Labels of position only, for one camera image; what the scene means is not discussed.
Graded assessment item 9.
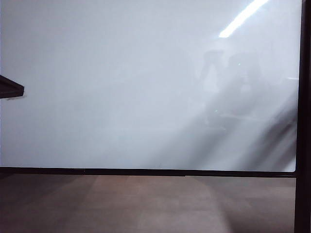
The black vertical stand post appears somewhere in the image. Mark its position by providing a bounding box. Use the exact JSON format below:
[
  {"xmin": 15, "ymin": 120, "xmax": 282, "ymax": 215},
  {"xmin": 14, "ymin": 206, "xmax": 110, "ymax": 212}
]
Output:
[{"xmin": 294, "ymin": 0, "xmax": 311, "ymax": 233}]

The white board with black frame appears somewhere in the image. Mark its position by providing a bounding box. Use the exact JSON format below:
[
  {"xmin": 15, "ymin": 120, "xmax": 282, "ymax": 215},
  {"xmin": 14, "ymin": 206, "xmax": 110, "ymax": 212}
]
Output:
[{"xmin": 0, "ymin": 0, "xmax": 303, "ymax": 179}]

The dark flat slab end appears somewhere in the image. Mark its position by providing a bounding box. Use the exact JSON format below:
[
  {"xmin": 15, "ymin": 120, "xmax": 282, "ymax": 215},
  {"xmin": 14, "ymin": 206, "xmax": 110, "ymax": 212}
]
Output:
[{"xmin": 0, "ymin": 75, "xmax": 25, "ymax": 99}]

